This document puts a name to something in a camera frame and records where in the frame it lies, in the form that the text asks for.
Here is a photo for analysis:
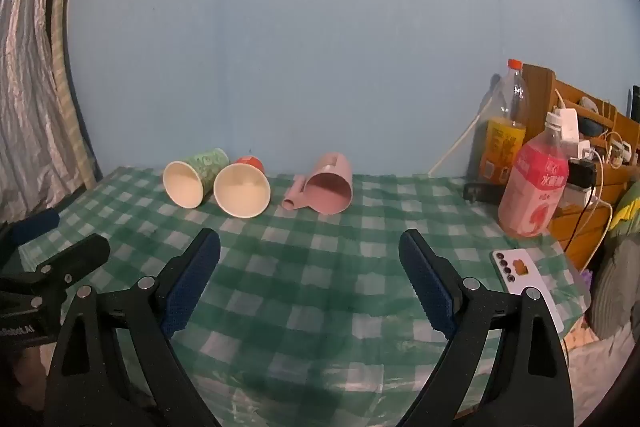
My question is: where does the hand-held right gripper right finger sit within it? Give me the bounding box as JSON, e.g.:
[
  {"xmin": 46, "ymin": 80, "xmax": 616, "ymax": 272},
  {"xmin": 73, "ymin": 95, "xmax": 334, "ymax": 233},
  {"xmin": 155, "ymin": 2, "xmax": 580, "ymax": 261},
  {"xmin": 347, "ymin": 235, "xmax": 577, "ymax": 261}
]
[{"xmin": 398, "ymin": 229, "xmax": 574, "ymax": 427}]

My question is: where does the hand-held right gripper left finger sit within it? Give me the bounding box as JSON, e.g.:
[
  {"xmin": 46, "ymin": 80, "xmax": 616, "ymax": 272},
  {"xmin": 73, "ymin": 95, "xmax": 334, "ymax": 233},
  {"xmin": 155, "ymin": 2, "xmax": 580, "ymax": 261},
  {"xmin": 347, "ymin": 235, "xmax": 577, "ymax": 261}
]
[{"xmin": 44, "ymin": 228, "xmax": 221, "ymax": 427}]

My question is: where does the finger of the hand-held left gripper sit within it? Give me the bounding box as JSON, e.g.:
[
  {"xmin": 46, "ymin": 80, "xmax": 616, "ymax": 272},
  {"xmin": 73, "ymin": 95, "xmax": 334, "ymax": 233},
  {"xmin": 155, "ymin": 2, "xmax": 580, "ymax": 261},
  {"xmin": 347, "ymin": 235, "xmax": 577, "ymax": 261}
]
[
  {"xmin": 0, "ymin": 208, "xmax": 61, "ymax": 254},
  {"xmin": 0, "ymin": 234, "xmax": 111, "ymax": 308}
]

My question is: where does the green paper cup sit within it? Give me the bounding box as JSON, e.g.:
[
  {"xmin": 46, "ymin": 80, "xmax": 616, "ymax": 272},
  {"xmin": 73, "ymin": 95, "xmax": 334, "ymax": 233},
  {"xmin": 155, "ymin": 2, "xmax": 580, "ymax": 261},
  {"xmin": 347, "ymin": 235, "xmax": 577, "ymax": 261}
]
[{"xmin": 163, "ymin": 148, "xmax": 230, "ymax": 210}]

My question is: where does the red paper cup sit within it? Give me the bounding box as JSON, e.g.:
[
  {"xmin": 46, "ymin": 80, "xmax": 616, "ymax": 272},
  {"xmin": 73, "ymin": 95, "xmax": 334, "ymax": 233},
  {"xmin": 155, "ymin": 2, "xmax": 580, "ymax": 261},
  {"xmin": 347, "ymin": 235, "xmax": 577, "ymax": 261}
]
[{"xmin": 213, "ymin": 156, "xmax": 272, "ymax": 219}]

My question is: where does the pink plastic cup with handle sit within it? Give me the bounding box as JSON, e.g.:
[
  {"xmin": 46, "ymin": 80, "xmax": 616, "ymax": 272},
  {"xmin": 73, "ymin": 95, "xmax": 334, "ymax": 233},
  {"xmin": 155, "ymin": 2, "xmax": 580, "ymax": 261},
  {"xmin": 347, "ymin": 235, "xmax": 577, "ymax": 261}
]
[{"xmin": 281, "ymin": 152, "xmax": 354, "ymax": 216}]

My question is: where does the white smartphone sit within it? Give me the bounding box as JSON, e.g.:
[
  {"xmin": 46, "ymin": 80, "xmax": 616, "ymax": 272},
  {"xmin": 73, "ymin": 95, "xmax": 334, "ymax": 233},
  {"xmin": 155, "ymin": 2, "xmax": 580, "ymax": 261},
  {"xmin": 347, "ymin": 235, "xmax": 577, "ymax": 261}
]
[{"xmin": 491, "ymin": 249, "xmax": 565, "ymax": 333}]

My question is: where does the green checked tablecloth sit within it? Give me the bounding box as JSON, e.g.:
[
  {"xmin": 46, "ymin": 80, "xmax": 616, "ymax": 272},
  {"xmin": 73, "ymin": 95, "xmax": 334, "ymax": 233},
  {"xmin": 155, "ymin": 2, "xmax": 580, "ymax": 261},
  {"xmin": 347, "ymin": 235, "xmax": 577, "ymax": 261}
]
[{"xmin": 15, "ymin": 164, "xmax": 592, "ymax": 427}]

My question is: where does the pink drink bottle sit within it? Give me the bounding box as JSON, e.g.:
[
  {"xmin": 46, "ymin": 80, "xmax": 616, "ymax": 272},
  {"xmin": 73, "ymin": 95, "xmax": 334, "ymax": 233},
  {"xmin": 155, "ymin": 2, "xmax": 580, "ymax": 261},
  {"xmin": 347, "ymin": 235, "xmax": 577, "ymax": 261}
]
[{"xmin": 498, "ymin": 112, "xmax": 570, "ymax": 239}]

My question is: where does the grey curtain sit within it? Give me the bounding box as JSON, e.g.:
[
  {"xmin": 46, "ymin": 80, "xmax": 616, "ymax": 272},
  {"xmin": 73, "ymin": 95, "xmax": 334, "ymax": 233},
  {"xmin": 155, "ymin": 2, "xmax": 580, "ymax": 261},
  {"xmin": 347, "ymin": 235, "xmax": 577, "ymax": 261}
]
[{"xmin": 0, "ymin": 0, "xmax": 102, "ymax": 224}]

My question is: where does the wooden shelf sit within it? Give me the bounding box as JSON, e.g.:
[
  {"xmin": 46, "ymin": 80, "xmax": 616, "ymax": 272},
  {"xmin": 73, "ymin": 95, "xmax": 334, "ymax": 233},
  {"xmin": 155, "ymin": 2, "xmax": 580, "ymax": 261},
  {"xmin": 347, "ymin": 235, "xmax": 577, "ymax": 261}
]
[{"xmin": 520, "ymin": 64, "xmax": 640, "ymax": 271}]

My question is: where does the orange soda bottle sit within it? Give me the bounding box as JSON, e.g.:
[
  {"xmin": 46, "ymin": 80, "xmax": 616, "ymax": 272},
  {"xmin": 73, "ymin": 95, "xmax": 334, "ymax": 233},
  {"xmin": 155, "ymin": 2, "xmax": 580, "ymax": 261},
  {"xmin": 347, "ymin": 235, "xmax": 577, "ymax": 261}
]
[{"xmin": 478, "ymin": 59, "xmax": 530, "ymax": 186}]

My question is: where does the grey cushion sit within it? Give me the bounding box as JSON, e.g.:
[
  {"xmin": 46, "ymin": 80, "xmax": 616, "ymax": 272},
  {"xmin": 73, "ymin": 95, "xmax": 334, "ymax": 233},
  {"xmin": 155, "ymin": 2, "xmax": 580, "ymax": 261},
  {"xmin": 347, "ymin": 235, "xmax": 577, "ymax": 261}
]
[{"xmin": 589, "ymin": 231, "xmax": 640, "ymax": 340}]

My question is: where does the black power adapter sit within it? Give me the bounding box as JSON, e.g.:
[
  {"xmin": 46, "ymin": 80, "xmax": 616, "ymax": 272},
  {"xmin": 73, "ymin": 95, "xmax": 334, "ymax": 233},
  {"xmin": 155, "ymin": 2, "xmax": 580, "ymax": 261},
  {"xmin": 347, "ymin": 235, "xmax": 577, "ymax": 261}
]
[{"xmin": 567, "ymin": 160, "xmax": 598, "ymax": 190}]

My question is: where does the white charger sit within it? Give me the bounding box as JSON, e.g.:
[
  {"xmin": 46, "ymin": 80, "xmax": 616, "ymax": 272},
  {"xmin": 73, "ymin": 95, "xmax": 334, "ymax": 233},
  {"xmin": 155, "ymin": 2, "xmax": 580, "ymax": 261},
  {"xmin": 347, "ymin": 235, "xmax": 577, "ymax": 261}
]
[{"xmin": 554, "ymin": 106, "xmax": 581, "ymax": 144}]

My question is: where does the green yellow cloth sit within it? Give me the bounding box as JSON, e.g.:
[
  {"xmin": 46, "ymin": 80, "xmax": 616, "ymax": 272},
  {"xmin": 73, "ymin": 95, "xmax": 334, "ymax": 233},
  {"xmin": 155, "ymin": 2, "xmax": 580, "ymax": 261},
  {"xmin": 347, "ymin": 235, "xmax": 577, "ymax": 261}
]
[{"xmin": 611, "ymin": 181, "xmax": 640, "ymax": 239}]

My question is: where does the white cable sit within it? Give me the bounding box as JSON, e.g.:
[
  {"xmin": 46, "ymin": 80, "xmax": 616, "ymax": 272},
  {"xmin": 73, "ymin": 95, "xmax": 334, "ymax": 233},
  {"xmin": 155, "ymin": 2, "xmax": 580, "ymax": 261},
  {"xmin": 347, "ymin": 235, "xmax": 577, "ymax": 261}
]
[{"xmin": 427, "ymin": 106, "xmax": 494, "ymax": 176}]

